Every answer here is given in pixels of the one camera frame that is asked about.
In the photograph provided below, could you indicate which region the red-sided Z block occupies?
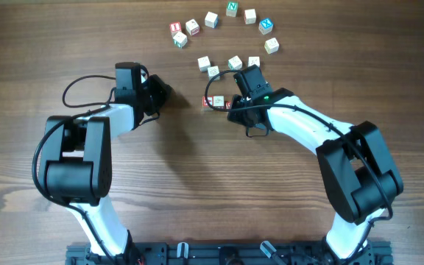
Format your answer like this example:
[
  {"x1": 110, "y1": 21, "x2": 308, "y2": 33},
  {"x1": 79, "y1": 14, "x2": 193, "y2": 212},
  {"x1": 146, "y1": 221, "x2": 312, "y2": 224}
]
[{"x1": 248, "y1": 56, "x2": 261, "y2": 67}]

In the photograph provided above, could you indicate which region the green B letter block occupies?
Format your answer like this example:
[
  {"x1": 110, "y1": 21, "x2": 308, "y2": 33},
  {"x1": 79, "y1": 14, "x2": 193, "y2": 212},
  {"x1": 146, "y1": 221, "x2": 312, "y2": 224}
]
[{"x1": 227, "y1": 55, "x2": 242, "y2": 70}]

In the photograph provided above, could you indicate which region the black camera cable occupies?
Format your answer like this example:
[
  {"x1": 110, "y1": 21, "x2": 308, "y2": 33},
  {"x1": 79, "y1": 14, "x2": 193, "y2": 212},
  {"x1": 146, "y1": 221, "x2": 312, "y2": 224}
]
[
  {"x1": 204, "y1": 68, "x2": 393, "y2": 258},
  {"x1": 31, "y1": 74, "x2": 139, "y2": 261}
]

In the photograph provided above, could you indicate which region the plain blue-sided block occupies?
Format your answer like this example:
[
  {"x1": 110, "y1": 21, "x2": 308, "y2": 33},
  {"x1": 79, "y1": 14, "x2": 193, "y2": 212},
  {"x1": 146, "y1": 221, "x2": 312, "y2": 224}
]
[{"x1": 205, "y1": 12, "x2": 219, "y2": 28}]

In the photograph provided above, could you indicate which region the red A letter block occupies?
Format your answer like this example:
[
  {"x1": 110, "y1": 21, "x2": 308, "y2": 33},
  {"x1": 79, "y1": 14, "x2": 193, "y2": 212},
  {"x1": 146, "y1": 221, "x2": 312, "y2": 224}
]
[{"x1": 202, "y1": 96, "x2": 213, "y2": 111}]

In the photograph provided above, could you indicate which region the green N letter block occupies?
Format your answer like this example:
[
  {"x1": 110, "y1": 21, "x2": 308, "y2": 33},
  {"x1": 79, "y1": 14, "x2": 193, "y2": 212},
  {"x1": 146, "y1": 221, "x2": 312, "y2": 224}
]
[{"x1": 226, "y1": 1, "x2": 239, "y2": 17}]

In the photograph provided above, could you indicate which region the green E W block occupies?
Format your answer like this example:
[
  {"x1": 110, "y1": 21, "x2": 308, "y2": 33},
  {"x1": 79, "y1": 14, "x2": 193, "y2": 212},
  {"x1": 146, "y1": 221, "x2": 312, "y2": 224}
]
[{"x1": 197, "y1": 56, "x2": 211, "y2": 72}]

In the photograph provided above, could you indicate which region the red 6 number block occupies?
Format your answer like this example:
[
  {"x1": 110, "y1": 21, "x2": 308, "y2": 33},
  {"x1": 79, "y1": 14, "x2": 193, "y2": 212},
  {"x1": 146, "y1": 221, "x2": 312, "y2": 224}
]
[{"x1": 185, "y1": 18, "x2": 200, "y2": 36}]

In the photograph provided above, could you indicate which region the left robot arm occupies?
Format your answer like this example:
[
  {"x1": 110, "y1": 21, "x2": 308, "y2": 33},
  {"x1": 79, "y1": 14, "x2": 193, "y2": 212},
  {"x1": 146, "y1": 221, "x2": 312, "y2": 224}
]
[{"x1": 32, "y1": 62, "x2": 172, "y2": 264}]

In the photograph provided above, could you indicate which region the red-sided plain top block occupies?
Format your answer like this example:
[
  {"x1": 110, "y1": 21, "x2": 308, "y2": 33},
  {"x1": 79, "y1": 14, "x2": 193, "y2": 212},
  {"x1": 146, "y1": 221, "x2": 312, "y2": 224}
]
[{"x1": 244, "y1": 9, "x2": 257, "y2": 24}]

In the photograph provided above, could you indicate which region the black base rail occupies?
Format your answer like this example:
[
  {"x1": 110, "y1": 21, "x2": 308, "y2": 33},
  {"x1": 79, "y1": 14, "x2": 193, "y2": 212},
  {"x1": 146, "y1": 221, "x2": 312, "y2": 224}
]
[{"x1": 65, "y1": 241, "x2": 394, "y2": 265}]

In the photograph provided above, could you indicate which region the yellow-sided picture block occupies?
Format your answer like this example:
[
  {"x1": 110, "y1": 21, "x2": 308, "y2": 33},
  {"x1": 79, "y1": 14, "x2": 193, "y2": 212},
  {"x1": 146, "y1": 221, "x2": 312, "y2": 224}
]
[{"x1": 264, "y1": 38, "x2": 280, "y2": 54}]

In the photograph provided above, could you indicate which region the blue X letter block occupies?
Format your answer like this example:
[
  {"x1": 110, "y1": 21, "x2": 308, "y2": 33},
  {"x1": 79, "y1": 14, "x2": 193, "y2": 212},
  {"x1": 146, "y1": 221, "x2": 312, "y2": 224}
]
[{"x1": 258, "y1": 18, "x2": 274, "y2": 35}]

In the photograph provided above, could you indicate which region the green J letter block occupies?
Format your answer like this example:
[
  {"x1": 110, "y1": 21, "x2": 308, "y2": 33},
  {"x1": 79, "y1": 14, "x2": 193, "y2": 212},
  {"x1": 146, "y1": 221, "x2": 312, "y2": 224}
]
[{"x1": 172, "y1": 32, "x2": 188, "y2": 49}]

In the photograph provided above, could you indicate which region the black right camera cable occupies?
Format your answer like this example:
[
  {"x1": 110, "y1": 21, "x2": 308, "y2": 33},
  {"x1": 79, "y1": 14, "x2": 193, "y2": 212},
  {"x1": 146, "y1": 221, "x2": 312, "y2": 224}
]
[{"x1": 204, "y1": 68, "x2": 393, "y2": 258}]

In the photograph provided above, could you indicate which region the red Q picture block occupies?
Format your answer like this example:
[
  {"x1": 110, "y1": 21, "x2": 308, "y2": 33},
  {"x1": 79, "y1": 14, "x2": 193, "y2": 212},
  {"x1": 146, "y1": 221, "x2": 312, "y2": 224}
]
[{"x1": 213, "y1": 96, "x2": 225, "y2": 109}]

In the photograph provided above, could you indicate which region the red I letter block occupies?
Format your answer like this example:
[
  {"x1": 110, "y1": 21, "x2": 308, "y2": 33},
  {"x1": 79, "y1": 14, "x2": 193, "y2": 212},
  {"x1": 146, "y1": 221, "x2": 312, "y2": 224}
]
[{"x1": 169, "y1": 21, "x2": 182, "y2": 37}]

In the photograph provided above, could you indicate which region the blue E letter block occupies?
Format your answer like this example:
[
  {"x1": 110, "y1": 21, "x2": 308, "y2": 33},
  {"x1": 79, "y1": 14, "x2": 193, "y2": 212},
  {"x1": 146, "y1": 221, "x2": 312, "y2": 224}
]
[{"x1": 207, "y1": 66, "x2": 220, "y2": 81}]

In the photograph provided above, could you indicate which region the black left camera cable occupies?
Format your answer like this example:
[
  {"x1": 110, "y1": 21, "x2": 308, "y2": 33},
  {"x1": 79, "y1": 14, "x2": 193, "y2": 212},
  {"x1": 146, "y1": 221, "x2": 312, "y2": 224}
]
[{"x1": 31, "y1": 74, "x2": 139, "y2": 261}]

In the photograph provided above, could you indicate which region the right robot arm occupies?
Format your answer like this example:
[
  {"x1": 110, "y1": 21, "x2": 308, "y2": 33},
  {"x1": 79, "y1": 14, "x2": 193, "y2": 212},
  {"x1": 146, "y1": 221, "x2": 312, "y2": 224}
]
[{"x1": 227, "y1": 66, "x2": 403, "y2": 262}]

